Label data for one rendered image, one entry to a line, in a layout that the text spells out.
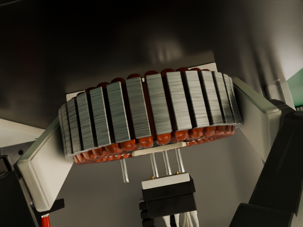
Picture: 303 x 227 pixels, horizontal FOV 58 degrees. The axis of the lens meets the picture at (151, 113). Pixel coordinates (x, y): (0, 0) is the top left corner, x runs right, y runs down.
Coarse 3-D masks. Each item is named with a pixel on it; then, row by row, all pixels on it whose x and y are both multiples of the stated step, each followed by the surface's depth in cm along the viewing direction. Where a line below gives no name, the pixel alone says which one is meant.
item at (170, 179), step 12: (168, 156) 47; (180, 156) 46; (156, 168) 46; (168, 168) 46; (180, 168) 46; (144, 180) 36; (156, 180) 34; (168, 180) 34; (180, 180) 34; (192, 180) 36; (144, 192) 36; (156, 192) 36; (168, 192) 36; (180, 192) 36; (192, 192) 36; (156, 204) 36; (168, 204) 36; (180, 204) 36; (192, 204) 35; (156, 216) 36
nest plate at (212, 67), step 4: (204, 64) 26; (208, 64) 26; (212, 64) 26; (188, 68) 26; (200, 68) 26; (204, 68) 26; (208, 68) 26; (212, 68) 26; (216, 68) 26; (76, 92) 27; (68, 96) 27; (72, 96) 27; (68, 100) 27
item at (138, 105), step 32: (96, 96) 13; (128, 96) 13; (160, 96) 13; (192, 96) 13; (224, 96) 14; (64, 128) 15; (96, 128) 13; (128, 128) 12; (160, 128) 12; (192, 128) 13; (224, 128) 14; (96, 160) 18
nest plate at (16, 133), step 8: (0, 120) 31; (0, 128) 31; (8, 128) 32; (16, 128) 34; (24, 128) 36; (32, 128) 38; (40, 128) 40; (0, 136) 35; (8, 136) 36; (16, 136) 37; (24, 136) 38; (32, 136) 39; (0, 144) 40; (8, 144) 41
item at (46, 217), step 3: (45, 216) 45; (48, 216) 48; (42, 219) 45; (45, 219) 45; (48, 219) 48; (42, 222) 45; (45, 222) 45; (48, 222) 47; (42, 225) 45; (45, 225) 45; (48, 225) 47
